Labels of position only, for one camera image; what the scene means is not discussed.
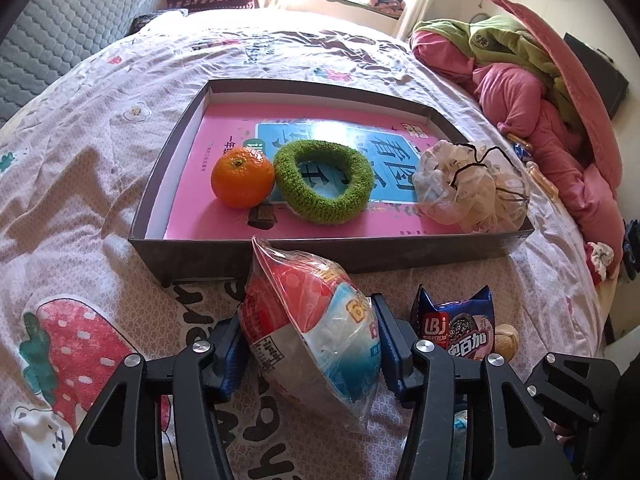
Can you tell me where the green blanket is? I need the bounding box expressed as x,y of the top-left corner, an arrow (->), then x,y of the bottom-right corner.
409,15 -> 585,132

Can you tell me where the grey quilted headboard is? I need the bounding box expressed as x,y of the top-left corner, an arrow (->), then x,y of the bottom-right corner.
1,0 -> 163,122

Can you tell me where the dark shallow cardboard box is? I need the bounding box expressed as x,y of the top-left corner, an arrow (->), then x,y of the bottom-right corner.
129,79 -> 534,281

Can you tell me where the black television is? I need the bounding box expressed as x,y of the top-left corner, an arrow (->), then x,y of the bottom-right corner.
563,32 -> 629,119

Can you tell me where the pink pillow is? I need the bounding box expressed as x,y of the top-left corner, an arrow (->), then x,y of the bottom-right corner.
489,0 -> 623,196

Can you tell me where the blue wrapped candy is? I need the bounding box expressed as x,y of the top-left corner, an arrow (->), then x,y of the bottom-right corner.
512,143 -> 534,164

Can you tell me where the red blue packaged bowl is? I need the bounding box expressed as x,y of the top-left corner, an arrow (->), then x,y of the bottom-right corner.
239,238 -> 382,425

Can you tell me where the red white scrunchie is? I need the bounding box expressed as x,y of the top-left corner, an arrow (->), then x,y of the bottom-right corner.
585,242 -> 614,285

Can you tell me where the orange tangerine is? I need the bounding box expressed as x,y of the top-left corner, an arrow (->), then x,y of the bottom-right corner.
210,146 -> 276,209

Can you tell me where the pink floral bed sheet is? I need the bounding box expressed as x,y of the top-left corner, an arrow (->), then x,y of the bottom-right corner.
1,10 -> 606,479

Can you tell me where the brown bun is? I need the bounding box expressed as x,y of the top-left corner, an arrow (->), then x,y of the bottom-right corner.
495,323 -> 521,362

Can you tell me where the pink crumpled duvet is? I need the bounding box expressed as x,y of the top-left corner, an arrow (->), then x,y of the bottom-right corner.
409,29 -> 626,281

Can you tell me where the green knitted ring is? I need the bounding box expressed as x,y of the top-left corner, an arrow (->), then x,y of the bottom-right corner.
272,138 -> 377,226

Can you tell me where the pink blue workbook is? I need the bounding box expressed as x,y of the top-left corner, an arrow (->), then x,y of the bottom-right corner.
162,101 -> 467,241

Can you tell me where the blue cookie snack packet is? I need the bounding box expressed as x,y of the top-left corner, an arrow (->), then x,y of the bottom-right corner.
409,285 -> 495,361

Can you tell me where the yellow wrapped snack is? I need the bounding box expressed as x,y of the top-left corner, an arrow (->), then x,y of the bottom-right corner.
525,162 -> 559,200

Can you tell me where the small bundle on windowsill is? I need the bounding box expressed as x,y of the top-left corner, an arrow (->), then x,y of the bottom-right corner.
369,0 -> 406,18

